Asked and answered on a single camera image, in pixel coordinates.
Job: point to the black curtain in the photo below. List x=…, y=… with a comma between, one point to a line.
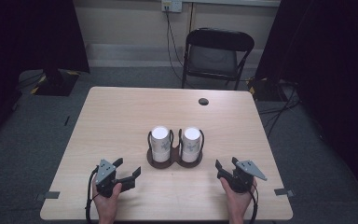
x=332, y=77
x=18, y=46

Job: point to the white wall socket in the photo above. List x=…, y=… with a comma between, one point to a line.
x=172, y=5

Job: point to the stack of white paper cups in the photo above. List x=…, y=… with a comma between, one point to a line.
x=160, y=141
x=191, y=142

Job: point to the person's right hand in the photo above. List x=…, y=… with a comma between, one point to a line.
x=238, y=202

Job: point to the black round table grommet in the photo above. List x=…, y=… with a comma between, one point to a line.
x=203, y=101

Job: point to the grey tape strip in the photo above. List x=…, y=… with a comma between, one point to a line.
x=49, y=195
x=282, y=192

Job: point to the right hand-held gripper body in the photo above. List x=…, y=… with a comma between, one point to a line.
x=243, y=179

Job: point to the person's left hand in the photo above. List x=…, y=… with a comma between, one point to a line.
x=107, y=206

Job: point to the black stand base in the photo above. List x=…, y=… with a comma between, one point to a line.
x=265, y=90
x=56, y=84

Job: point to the small black floor strip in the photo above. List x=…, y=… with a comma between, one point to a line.
x=66, y=120

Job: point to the black folding chair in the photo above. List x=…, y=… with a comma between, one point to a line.
x=214, y=59

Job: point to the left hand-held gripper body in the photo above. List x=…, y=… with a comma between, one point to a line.
x=105, y=170

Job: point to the dark brown double cup holder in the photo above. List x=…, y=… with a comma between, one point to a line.
x=174, y=157

